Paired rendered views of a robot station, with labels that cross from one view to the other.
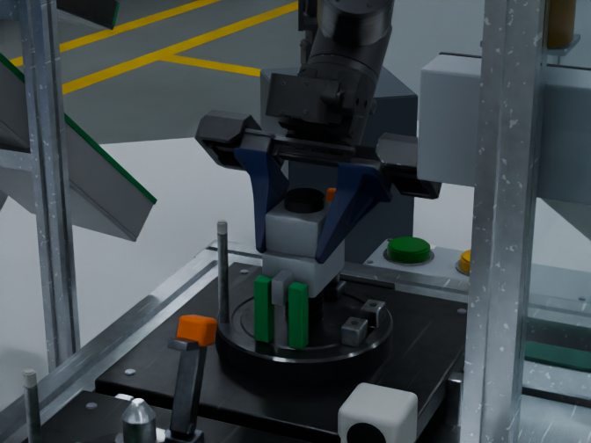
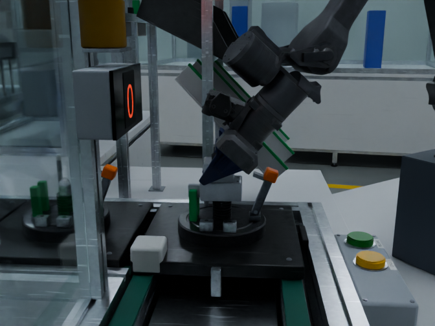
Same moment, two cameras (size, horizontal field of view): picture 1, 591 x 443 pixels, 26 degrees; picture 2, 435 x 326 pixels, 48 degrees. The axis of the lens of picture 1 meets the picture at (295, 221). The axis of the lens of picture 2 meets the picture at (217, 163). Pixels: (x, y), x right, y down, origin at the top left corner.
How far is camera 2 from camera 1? 0.97 m
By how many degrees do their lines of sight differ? 67
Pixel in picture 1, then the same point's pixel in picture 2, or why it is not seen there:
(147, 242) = (384, 219)
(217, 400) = (156, 222)
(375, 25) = (242, 72)
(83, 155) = not seen: hidden behind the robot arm
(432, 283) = (331, 253)
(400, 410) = (141, 246)
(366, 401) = (146, 239)
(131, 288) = (335, 225)
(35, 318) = not seen: hidden behind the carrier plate
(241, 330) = (201, 209)
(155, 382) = (164, 211)
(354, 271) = (322, 233)
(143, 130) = not seen: outside the picture
